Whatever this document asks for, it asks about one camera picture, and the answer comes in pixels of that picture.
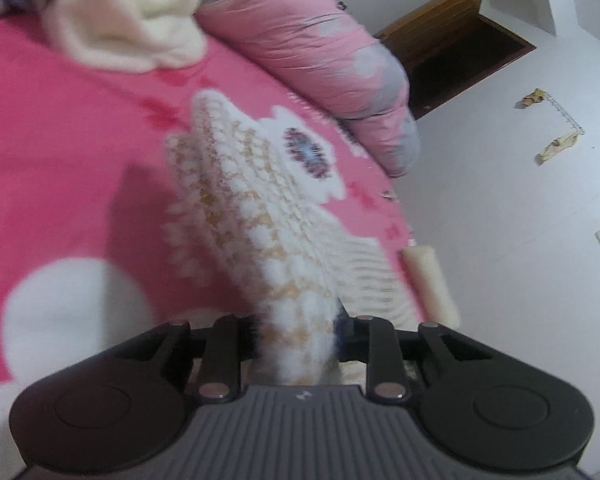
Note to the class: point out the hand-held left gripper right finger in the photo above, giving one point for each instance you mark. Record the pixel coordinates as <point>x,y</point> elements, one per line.
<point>341,332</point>

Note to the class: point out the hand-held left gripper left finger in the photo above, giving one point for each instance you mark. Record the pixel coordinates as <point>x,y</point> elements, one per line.
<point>222,355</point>

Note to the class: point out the beige white houndstooth coat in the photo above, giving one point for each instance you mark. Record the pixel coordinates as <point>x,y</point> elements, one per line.
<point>260,210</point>

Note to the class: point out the pink floral bed blanket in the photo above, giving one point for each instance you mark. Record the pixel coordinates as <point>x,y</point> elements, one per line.
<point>70,160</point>

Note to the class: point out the pink grey floral duvet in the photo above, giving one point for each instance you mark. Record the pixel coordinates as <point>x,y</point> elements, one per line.
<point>305,40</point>

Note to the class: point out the small beige hanging cloth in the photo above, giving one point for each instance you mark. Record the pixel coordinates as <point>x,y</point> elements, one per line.
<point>534,98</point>

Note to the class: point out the wooden door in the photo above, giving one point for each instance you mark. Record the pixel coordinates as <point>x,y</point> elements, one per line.
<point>440,40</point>

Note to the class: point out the cream fleece garment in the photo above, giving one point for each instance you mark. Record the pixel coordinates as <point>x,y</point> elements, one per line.
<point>130,15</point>

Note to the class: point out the cream bed frame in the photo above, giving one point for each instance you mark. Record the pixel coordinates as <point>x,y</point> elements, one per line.
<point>430,280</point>

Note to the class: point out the wall hook rack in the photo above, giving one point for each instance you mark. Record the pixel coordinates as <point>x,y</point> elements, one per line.
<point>567,116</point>

